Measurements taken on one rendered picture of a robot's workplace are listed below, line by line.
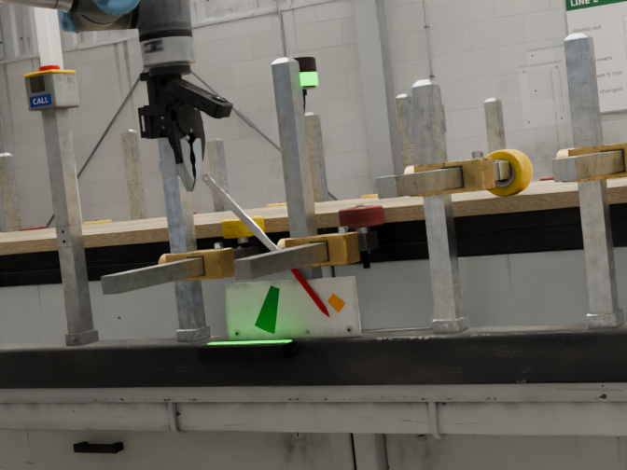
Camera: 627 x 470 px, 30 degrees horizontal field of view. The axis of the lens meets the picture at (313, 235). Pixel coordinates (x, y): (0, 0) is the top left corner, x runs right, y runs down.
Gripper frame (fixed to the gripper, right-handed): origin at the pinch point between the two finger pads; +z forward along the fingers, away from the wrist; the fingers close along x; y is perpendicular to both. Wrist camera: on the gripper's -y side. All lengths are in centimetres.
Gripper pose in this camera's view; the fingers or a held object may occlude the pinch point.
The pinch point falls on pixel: (193, 183)
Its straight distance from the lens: 199.9
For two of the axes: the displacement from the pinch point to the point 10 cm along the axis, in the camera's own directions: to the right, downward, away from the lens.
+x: -4.8, 1.0, -8.7
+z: 1.1, 9.9, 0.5
